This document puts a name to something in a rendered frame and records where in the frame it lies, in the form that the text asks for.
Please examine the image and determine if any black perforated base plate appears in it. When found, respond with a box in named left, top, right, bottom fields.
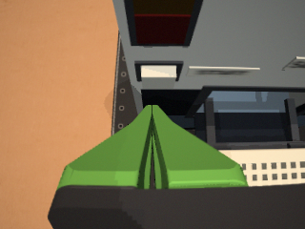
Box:
left=111, top=30, right=305, bottom=141

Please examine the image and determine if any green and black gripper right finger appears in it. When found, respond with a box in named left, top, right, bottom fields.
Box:
left=152, top=105, right=249, bottom=189

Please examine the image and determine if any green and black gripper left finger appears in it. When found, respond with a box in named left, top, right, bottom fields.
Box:
left=56, top=105, right=153, bottom=190

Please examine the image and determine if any cream perforated plate with square holes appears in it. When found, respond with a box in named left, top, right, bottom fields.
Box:
left=220, top=149, right=305, bottom=186

